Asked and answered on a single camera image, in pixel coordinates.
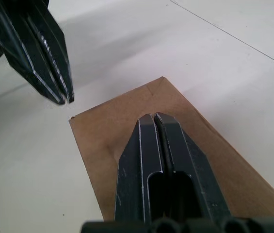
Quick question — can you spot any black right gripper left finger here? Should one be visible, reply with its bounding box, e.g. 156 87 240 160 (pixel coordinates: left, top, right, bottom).
114 113 170 223

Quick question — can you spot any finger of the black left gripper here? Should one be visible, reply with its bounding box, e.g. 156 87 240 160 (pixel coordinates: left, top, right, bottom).
22 0 75 104
0 0 66 105

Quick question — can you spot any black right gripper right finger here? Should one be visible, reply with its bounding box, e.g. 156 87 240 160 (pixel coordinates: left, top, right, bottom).
153 111 235 220

